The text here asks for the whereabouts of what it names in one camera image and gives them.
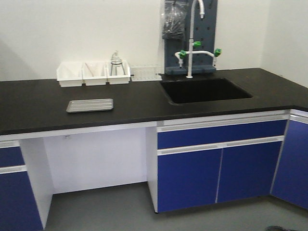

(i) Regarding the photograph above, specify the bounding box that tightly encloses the silver metal tray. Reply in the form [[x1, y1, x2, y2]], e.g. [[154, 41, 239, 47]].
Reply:
[[66, 99, 114, 113]]

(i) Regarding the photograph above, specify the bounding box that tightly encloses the blue cabinet drawer front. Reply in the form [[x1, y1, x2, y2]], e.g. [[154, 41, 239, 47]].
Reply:
[[157, 120, 287, 149]]

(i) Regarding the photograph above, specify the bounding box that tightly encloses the black lab sink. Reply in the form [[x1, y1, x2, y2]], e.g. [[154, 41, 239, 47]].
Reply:
[[161, 78, 253, 104]]

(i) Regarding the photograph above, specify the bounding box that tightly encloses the white test tube rack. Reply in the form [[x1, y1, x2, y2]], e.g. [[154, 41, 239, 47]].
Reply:
[[130, 65, 162, 82]]

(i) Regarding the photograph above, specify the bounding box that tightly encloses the white right storage bin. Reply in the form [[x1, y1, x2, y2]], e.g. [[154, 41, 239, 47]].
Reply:
[[106, 60, 131, 85]]

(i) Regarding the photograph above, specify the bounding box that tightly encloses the white storage bin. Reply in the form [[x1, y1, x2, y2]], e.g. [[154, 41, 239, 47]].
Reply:
[[56, 62, 83, 88], [106, 60, 131, 85], [83, 62, 107, 86]]

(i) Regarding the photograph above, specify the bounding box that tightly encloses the glass alcohol lamp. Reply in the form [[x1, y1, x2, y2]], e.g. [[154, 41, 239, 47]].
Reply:
[[111, 51, 122, 65]]

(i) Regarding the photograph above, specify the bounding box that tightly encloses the white gooseneck lab faucet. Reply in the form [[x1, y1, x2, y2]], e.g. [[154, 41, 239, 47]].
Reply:
[[174, 0, 222, 78]]

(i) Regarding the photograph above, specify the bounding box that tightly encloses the blue left cabinet door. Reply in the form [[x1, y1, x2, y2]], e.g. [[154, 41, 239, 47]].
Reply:
[[158, 149, 222, 213]]

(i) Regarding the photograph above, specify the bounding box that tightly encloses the white middle storage bin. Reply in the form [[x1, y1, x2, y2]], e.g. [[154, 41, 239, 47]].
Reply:
[[83, 62, 107, 86]]

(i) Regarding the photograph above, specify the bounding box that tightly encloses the white left storage bin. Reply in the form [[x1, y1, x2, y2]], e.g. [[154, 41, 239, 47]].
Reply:
[[56, 62, 83, 88]]

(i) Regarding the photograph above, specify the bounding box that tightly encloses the grey drying pegboard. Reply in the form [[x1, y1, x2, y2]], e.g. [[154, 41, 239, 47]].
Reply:
[[162, 0, 218, 75]]

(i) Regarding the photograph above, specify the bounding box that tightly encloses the clear plastic bag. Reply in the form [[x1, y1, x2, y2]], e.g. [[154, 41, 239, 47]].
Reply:
[[162, 0, 188, 39]]

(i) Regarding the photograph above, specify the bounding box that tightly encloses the blue right cabinet door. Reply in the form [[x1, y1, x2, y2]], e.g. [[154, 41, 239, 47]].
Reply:
[[217, 141, 281, 203]]

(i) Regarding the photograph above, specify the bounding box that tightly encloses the blue corner cabinet door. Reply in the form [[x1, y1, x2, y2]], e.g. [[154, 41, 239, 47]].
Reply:
[[272, 120, 308, 209]]

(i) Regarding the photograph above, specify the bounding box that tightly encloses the blue far left cabinet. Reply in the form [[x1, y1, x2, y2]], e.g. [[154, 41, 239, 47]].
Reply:
[[0, 146, 43, 231]]

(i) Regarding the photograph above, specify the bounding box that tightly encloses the black wire tripod stand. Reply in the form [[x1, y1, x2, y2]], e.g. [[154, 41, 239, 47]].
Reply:
[[110, 63, 126, 76]]

